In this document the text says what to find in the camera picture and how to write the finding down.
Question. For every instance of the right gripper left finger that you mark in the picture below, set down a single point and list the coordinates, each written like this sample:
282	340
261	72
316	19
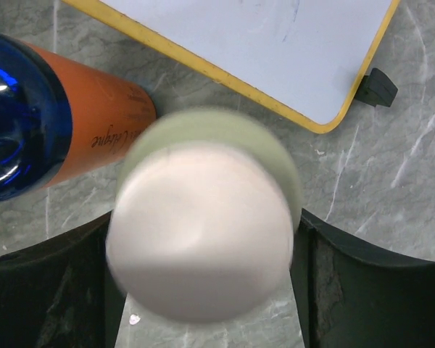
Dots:
60	293

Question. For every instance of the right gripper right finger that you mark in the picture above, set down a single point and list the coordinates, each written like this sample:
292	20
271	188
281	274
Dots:
351	293

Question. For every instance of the small whiteboard with wooden frame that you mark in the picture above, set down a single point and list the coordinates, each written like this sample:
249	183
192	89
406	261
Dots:
301	59

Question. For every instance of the yellow bottle with beige cap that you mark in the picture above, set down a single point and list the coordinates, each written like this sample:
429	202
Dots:
207	206

